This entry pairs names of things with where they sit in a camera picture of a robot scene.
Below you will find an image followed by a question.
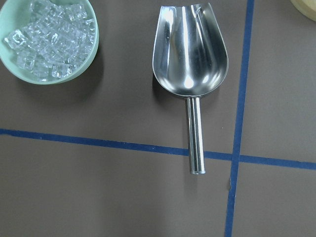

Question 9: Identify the metal ice scoop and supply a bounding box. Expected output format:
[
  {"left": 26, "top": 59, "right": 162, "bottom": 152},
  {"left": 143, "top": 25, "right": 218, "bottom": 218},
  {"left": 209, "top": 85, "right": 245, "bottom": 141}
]
[{"left": 152, "top": 3, "right": 229, "bottom": 175}]

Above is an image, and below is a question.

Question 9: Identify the green bowl of ice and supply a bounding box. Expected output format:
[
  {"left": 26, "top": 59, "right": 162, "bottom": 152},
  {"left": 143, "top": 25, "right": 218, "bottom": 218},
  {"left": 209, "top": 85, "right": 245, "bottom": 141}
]
[{"left": 0, "top": 0, "right": 99, "bottom": 85}]

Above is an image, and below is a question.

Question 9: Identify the wooden mug tree stand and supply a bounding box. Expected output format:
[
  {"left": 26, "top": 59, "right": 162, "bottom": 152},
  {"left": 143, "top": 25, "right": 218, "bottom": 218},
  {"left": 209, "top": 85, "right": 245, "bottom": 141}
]
[{"left": 291, "top": 0, "right": 316, "bottom": 21}]

